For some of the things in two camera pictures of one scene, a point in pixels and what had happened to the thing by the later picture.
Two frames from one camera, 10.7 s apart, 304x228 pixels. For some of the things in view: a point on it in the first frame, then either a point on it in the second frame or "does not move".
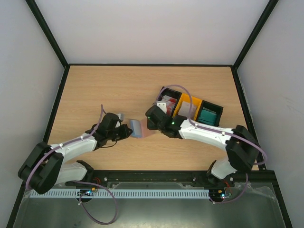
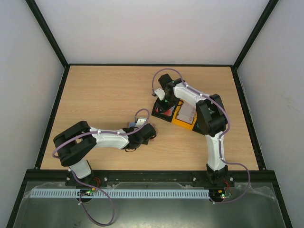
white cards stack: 184,109 does not move
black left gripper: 125,134 → 145,142
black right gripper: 150,120 → 166,104
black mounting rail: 100,178 does not move
